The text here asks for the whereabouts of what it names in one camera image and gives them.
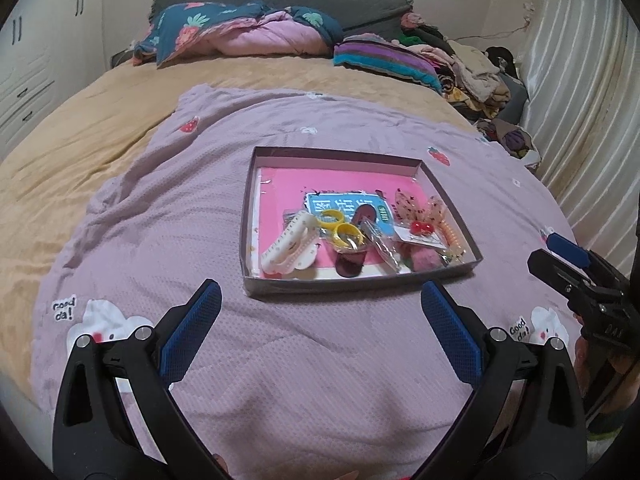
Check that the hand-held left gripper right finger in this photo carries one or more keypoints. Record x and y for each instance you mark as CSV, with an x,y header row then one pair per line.
x,y
452,332

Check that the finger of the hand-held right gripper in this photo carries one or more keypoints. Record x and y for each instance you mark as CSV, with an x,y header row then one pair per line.
x,y
567,249
555,272

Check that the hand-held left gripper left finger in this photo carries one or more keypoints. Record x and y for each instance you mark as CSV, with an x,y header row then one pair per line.
x,y
190,332

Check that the pink fluffy hair clip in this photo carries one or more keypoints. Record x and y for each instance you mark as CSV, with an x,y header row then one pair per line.
x,y
425,260

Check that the clear plastic hair ornament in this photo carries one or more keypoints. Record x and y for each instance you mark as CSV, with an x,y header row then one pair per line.
x,y
385,252

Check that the cherry hair clip packet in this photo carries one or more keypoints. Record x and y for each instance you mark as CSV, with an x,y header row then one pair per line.
x,y
422,230

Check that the dark red hair clip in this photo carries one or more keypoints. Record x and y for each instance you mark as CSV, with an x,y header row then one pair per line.
x,y
352,265

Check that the white hair claw clip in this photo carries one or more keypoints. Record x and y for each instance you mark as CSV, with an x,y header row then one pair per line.
x,y
290,242

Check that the shallow brown box pink inside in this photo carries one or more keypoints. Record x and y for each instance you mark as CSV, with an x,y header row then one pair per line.
x,y
325,287

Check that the person's right hand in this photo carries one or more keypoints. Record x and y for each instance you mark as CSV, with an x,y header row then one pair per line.
x,y
581,360

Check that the white curtain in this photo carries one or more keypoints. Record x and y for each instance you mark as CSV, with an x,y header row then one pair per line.
x,y
590,110

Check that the purple printed blanket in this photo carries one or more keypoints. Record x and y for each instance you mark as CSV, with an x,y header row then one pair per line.
x,y
200,185

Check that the blue printed card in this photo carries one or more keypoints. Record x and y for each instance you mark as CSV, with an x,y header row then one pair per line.
x,y
330,205

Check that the pile of clothes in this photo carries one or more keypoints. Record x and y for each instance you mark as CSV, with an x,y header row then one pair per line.
x,y
480,75

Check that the beige bed sheet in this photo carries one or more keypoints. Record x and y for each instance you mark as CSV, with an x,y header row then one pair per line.
x,y
100,110

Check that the striped purple pillow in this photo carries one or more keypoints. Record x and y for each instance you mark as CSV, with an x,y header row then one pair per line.
x,y
385,60

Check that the blue pink floral quilt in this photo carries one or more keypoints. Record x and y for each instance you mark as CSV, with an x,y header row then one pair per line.
x,y
240,35

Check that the white wardrobe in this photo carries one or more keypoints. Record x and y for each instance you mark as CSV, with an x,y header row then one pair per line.
x,y
30,60

